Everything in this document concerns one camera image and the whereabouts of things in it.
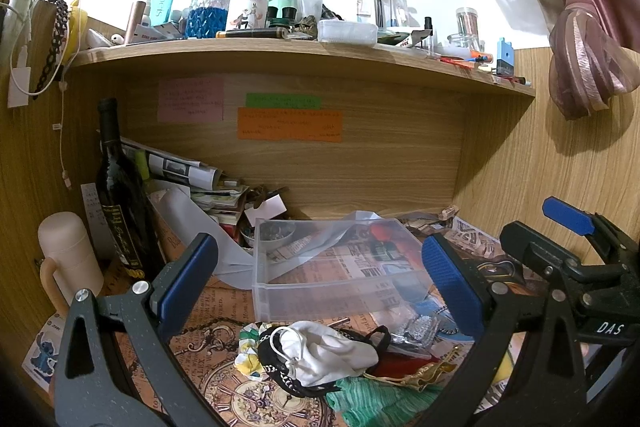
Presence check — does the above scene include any blue stamp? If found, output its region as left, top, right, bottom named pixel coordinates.
left=496, top=38, right=515, bottom=77

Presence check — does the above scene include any green pleated cloth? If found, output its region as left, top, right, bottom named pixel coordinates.
left=324, top=377, right=442, bottom=427

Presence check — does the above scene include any floral fabric scrunchie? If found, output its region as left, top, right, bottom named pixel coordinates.
left=234, top=322, right=271, bottom=381

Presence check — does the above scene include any orange sticky note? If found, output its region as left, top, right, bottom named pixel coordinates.
left=238, top=107, right=343, bottom=143

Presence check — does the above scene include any white drawstring pouch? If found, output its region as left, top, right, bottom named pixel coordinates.
left=267, top=321, right=378, bottom=388

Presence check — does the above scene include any black chain strap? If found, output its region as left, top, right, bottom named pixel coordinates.
left=31, top=0, right=71, bottom=101

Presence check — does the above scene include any blue textured glass bottle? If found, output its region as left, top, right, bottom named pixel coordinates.
left=186, top=0, right=230, bottom=39

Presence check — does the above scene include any dark wine bottle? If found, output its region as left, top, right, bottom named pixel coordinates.
left=96, top=98, right=165, bottom=281

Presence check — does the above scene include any pink sticky note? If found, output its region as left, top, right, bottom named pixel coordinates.
left=157, top=77, right=224, bottom=124

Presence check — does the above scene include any wooden shelf board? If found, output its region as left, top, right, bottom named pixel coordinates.
left=73, top=38, right=535, bottom=98

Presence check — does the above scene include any stitch cartoon sticker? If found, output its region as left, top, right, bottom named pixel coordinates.
left=22, top=313, right=65, bottom=392

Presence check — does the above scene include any green sticky note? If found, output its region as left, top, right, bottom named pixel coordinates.
left=245, top=93, right=321, bottom=109

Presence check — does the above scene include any clear plastic storage box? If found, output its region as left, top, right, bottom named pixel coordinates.
left=252, top=217, right=435, bottom=323

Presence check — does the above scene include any black patterned headband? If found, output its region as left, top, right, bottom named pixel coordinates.
left=258, top=326, right=390, bottom=398

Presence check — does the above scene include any rolled newspaper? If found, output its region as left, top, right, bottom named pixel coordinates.
left=122, top=138, right=222, bottom=191

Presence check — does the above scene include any yellow green sponge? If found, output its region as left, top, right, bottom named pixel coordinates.
left=492, top=350, right=514, bottom=385

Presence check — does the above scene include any white folded card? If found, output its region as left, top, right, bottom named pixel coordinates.
left=244, top=194, right=286, bottom=227

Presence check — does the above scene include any clear lidded container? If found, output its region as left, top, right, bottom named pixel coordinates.
left=318, top=20, right=378, bottom=46

